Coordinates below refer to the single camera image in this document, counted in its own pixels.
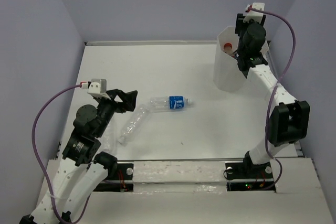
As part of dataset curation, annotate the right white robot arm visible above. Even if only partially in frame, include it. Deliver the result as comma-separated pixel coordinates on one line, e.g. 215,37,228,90
230,14,310,179

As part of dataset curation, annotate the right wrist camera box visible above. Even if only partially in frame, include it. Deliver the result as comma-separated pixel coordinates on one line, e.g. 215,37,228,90
243,2,265,24

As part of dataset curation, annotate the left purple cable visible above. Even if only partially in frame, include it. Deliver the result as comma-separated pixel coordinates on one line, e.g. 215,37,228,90
31,82,92,221

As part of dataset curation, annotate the red cap small bottle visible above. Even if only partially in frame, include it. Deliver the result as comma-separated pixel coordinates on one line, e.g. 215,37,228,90
223,43,234,57

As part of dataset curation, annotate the clear bottle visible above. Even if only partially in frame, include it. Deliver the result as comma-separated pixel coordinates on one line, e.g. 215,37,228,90
117,104,151,146

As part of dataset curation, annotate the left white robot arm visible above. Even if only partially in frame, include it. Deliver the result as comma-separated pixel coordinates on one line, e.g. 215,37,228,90
20,82,138,223

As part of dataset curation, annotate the white octagonal plastic bin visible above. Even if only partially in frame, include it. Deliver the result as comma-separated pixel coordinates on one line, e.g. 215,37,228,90
213,26,277,97

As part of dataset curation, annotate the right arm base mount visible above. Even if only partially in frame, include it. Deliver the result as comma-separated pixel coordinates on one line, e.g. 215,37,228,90
223,162,275,191

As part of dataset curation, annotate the metal rail front edge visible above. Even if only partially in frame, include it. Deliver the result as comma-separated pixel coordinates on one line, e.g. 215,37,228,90
118,157,244,163

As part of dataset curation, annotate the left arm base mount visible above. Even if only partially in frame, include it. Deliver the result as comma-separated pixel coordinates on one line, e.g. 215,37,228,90
93,163,134,193

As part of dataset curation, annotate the blue label water bottle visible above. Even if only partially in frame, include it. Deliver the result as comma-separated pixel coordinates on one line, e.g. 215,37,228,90
149,95,194,112

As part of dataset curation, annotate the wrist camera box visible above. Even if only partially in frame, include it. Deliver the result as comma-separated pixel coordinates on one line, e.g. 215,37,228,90
243,2,265,24
87,79,109,99

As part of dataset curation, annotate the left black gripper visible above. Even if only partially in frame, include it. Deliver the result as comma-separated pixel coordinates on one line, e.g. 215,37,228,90
95,89,138,137

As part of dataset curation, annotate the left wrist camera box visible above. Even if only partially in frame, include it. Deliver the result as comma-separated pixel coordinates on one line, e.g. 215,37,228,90
87,79,109,99

